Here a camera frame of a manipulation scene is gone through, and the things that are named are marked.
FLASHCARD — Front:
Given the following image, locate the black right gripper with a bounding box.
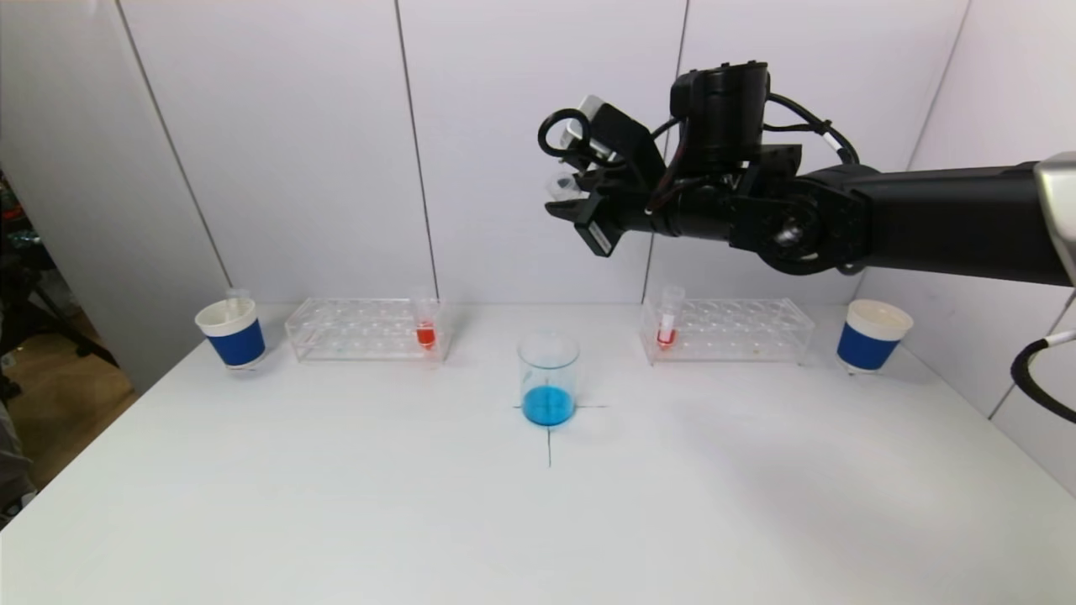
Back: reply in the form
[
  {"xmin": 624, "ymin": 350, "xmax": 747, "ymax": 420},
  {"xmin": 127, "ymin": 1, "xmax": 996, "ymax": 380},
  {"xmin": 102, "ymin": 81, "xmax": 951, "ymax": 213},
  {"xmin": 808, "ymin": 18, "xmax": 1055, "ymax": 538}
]
[{"xmin": 544, "ymin": 160, "xmax": 680, "ymax": 258}]

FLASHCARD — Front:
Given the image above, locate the red pigment tube white label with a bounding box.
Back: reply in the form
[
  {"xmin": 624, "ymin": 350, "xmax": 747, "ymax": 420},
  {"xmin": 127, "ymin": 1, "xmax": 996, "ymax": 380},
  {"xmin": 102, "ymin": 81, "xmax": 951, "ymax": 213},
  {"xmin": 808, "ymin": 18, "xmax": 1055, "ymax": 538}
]
[{"xmin": 656, "ymin": 284, "xmax": 687, "ymax": 351}]

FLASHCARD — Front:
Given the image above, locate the clear acrylic test tube rack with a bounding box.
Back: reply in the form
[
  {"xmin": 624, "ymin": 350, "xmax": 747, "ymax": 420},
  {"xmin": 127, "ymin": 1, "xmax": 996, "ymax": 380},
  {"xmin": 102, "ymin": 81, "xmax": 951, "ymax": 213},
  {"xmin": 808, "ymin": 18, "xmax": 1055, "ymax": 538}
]
[
  {"xmin": 638, "ymin": 297, "xmax": 815, "ymax": 366},
  {"xmin": 285, "ymin": 297, "xmax": 448, "ymax": 364}
]

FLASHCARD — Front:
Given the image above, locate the clear glass beaker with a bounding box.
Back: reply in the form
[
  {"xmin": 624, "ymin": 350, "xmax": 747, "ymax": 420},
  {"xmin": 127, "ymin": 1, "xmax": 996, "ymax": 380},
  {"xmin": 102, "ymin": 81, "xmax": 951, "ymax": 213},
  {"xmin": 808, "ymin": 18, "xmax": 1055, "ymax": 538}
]
[{"xmin": 516, "ymin": 334, "xmax": 580, "ymax": 429}]

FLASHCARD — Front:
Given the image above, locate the red pigment test tube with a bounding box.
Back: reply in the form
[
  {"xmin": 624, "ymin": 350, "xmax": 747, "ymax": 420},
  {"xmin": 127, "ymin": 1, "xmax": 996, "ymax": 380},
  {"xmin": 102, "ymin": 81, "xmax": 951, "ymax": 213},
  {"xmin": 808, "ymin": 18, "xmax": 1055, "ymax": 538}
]
[{"xmin": 409, "ymin": 287, "xmax": 440, "ymax": 351}]

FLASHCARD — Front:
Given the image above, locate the blue white paper cup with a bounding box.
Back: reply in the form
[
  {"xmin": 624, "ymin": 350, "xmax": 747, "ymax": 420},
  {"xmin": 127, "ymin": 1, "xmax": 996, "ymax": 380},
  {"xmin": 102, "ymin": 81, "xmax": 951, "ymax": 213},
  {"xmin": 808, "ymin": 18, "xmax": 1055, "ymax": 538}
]
[
  {"xmin": 834, "ymin": 299, "xmax": 915, "ymax": 375},
  {"xmin": 193, "ymin": 297, "xmax": 267, "ymax": 371}
]

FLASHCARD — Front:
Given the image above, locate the dark background equipment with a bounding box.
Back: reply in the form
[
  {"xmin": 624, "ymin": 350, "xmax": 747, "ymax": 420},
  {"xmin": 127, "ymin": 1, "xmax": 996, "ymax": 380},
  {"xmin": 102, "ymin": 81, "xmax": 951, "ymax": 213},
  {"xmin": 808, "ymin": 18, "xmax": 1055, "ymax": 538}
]
[{"xmin": 0, "ymin": 168, "xmax": 123, "ymax": 402}]

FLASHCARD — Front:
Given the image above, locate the grey plastic bag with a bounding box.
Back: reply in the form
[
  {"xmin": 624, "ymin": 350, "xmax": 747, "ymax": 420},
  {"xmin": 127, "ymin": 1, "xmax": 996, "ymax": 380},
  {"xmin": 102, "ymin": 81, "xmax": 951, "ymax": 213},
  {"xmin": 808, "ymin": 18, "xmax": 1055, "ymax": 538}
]
[{"xmin": 0, "ymin": 403, "xmax": 36, "ymax": 509}]

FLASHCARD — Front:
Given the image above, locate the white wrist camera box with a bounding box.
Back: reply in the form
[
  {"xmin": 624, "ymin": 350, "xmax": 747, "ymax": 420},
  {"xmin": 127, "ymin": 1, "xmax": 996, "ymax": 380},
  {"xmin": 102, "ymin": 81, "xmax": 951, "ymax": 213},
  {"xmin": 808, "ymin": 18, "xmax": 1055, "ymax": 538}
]
[{"xmin": 565, "ymin": 94, "xmax": 609, "ymax": 149}]

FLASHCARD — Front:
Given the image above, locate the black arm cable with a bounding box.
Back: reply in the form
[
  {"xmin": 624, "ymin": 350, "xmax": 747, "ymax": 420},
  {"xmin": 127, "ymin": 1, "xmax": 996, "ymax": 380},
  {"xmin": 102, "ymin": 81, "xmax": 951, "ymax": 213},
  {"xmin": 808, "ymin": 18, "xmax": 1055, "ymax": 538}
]
[{"xmin": 538, "ymin": 91, "xmax": 1076, "ymax": 424}]

